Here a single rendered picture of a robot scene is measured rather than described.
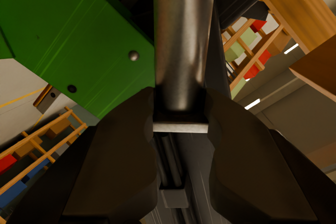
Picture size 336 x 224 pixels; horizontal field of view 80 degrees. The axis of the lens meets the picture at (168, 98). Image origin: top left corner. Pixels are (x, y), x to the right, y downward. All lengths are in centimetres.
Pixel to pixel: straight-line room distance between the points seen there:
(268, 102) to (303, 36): 681
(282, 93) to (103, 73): 759
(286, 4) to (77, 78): 88
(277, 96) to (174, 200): 752
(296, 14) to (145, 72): 85
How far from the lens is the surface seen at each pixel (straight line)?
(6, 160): 574
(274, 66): 958
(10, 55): 26
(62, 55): 24
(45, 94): 44
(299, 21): 101
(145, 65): 21
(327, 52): 73
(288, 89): 772
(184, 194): 28
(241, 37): 360
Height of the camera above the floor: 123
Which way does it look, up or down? 7 degrees up
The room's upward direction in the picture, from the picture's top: 137 degrees clockwise
